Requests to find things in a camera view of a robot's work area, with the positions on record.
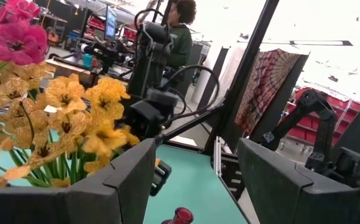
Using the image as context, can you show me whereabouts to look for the background monitor lit screen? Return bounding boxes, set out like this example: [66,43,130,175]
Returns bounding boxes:
[104,5,118,41]

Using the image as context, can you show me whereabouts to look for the red storage bins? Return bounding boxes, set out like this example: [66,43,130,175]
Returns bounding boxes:
[279,86,360,147]

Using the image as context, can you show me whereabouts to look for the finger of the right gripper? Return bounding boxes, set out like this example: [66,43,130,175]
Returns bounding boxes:
[150,158,173,197]

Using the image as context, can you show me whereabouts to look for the red ribbed glass vase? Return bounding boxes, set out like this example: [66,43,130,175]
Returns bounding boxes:
[162,207,195,224]

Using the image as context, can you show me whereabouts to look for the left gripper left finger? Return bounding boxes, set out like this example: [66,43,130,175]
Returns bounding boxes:
[0,138,157,224]

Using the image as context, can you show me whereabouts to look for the pink artificial flower bunch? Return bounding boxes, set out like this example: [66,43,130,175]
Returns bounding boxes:
[0,0,48,72]

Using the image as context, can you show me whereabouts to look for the maroon patterned tapestry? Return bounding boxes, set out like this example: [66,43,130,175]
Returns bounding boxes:
[234,48,310,136]

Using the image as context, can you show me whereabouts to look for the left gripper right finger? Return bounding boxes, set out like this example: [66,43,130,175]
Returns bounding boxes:
[237,138,360,224]

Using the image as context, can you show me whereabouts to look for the teal table mat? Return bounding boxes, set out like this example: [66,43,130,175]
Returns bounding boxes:
[0,114,249,224]

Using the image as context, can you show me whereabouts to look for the person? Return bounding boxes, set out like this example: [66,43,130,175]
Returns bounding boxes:
[166,0,198,71]

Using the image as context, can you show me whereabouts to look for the orange artificial flower bunch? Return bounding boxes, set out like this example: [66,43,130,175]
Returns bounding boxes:
[0,62,141,189]

